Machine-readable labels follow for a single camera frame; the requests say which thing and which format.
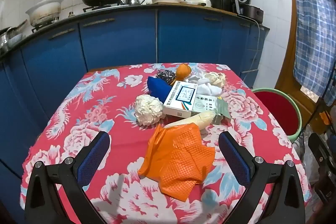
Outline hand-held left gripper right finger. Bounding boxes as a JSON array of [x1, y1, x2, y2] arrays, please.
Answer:
[[218, 131, 306, 224]]

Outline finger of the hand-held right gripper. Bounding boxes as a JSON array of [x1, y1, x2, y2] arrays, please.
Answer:
[[308, 132, 333, 202]]

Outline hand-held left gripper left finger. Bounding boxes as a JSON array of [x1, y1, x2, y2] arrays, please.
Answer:
[[25, 131, 111, 224]]

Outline pale corn cob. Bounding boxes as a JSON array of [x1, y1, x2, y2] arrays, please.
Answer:
[[163, 112, 216, 131]]

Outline orange mesh bag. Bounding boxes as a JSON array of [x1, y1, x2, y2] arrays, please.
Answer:
[[138, 122, 216, 201]]

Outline white and green packet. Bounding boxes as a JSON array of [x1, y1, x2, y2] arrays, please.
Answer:
[[190, 97, 231, 125]]

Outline red bin with green rim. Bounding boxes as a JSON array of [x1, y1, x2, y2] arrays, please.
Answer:
[[252, 88, 302, 143]]

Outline white paper ball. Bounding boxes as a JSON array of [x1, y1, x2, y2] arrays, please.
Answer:
[[134, 94, 164, 126]]

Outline white plastic bag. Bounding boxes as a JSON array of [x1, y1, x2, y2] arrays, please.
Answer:
[[184, 74, 223, 97]]

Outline white medicine box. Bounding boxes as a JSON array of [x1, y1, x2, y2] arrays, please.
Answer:
[[163, 81, 201, 118]]

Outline cream paper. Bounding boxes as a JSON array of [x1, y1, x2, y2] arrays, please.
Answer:
[[204, 72, 227, 88]]

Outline blue knitted scrubber cloth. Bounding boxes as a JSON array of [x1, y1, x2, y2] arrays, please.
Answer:
[[147, 76, 172, 101]]

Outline steel wool scrubber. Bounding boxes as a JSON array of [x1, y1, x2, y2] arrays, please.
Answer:
[[156, 70, 177, 83]]

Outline red floral tablecloth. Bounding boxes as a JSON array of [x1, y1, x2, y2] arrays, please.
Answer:
[[20, 63, 313, 224]]

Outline wooden door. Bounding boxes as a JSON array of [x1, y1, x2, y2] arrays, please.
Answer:
[[273, 0, 336, 135]]

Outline blue kitchen cabinet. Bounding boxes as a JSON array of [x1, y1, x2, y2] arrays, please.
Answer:
[[0, 5, 271, 224]]

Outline blue plaid curtain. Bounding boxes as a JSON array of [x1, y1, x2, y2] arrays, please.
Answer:
[[286, 0, 336, 106]]

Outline dark rice cooker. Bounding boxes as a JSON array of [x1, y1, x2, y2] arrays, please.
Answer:
[[233, 0, 264, 24]]

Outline metal bowl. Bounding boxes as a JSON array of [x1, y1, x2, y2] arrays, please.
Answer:
[[0, 32, 9, 53]]

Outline gas stove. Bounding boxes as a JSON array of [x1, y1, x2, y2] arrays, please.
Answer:
[[31, 2, 125, 33]]

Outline white cooking pot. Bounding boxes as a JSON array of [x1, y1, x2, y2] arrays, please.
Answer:
[[25, 0, 63, 26]]

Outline white plates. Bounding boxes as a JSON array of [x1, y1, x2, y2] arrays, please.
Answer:
[[184, 0, 212, 7]]

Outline wooden cutting board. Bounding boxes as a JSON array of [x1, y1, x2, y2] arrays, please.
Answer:
[[146, 3, 210, 7]]

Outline white power cable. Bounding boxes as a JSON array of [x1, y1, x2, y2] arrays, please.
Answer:
[[243, 15, 261, 73]]

